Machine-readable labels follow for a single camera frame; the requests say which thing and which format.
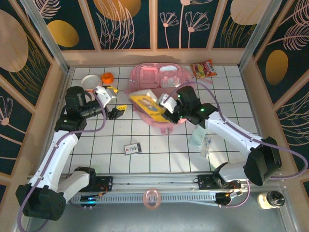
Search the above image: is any yellow illustrated book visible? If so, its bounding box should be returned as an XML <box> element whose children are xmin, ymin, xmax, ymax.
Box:
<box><xmin>129</xmin><ymin>89</ymin><xmax>170</xmax><ymax>122</ymax></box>

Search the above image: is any pink school backpack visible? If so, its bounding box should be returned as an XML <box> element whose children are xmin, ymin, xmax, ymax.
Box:
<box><xmin>124</xmin><ymin>62</ymin><xmax>213</xmax><ymax>136</ymax></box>

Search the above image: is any small card packet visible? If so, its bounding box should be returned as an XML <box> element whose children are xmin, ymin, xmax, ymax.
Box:
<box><xmin>124</xmin><ymin>143</ymin><xmax>142</xmax><ymax>156</ymax></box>

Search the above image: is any orange crumpled ball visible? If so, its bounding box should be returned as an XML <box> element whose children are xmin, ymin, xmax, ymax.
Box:
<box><xmin>100</xmin><ymin>72</ymin><xmax>115</xmax><ymax>84</ymax></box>

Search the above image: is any white and orange bowl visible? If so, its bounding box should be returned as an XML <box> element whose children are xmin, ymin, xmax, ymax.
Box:
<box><xmin>81</xmin><ymin>74</ymin><xmax>101</xmax><ymax>91</ymax></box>

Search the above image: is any orange snack packet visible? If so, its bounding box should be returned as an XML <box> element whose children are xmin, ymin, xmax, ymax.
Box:
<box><xmin>190</xmin><ymin>59</ymin><xmax>217</xmax><ymax>80</ymax></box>

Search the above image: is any pink tape roll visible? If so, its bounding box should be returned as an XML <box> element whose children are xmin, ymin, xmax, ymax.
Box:
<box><xmin>142</xmin><ymin>188</ymin><xmax>162</xmax><ymax>210</ymax></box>

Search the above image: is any black controller board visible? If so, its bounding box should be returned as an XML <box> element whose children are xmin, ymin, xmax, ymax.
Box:
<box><xmin>215</xmin><ymin>190</ymin><xmax>243</xmax><ymax>208</ymax></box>
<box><xmin>80</xmin><ymin>195</ymin><xmax>99</xmax><ymax>208</ymax></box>

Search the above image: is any white jar black lid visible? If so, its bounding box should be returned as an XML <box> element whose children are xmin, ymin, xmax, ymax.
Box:
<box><xmin>257</xmin><ymin>190</ymin><xmax>286</xmax><ymax>210</ymax></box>

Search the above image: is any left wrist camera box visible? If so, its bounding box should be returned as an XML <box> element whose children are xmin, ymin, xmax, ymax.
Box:
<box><xmin>93</xmin><ymin>86</ymin><xmax>118</xmax><ymax>109</ymax></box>

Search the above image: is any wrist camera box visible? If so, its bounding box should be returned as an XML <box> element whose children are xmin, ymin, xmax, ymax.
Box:
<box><xmin>158</xmin><ymin>93</ymin><xmax>179</xmax><ymax>114</ymax></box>
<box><xmin>93</xmin><ymin>86</ymin><xmax>118</xmax><ymax>109</ymax></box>

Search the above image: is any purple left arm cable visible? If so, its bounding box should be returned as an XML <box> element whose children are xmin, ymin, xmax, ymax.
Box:
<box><xmin>16</xmin><ymin>93</ymin><xmax>108</xmax><ymax>232</ymax></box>

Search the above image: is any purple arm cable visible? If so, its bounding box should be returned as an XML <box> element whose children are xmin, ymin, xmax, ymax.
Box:
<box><xmin>166</xmin><ymin>82</ymin><xmax>309</xmax><ymax>209</ymax></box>
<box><xmin>16</xmin><ymin>93</ymin><xmax>108</xmax><ymax>232</ymax></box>

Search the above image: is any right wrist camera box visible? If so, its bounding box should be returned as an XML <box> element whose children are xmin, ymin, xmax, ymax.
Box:
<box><xmin>158</xmin><ymin>93</ymin><xmax>179</xmax><ymax>114</ymax></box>

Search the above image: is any aluminium mounting rail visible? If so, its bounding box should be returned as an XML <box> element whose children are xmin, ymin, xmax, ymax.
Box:
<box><xmin>23</xmin><ymin>171</ymin><xmax>283</xmax><ymax>194</ymax></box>

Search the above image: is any aluminium frame post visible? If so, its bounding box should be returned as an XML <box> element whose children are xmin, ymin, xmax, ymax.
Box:
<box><xmin>20</xmin><ymin>0</ymin><xmax>71</xmax><ymax>73</ymax></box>
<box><xmin>238</xmin><ymin>0</ymin><xmax>282</xmax><ymax>71</ymax></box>

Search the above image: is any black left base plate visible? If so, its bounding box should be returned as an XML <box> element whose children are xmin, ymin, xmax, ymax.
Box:
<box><xmin>91</xmin><ymin>175</ymin><xmax>114</xmax><ymax>193</ymax></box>

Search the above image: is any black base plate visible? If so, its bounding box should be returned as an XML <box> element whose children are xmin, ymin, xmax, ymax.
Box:
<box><xmin>91</xmin><ymin>175</ymin><xmax>114</xmax><ymax>193</ymax></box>
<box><xmin>193</xmin><ymin>174</ymin><xmax>242</xmax><ymax>191</ymax></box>

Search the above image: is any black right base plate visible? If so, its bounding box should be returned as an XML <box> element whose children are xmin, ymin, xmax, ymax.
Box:
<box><xmin>193</xmin><ymin>174</ymin><xmax>242</xmax><ymax>191</ymax></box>

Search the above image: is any grey slotted cable duct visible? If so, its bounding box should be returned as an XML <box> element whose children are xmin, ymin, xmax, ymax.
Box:
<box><xmin>65</xmin><ymin>194</ymin><xmax>218</xmax><ymax>206</ymax></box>

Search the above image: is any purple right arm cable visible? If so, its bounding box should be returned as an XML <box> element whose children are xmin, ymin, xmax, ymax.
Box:
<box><xmin>166</xmin><ymin>82</ymin><xmax>309</xmax><ymax>209</ymax></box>

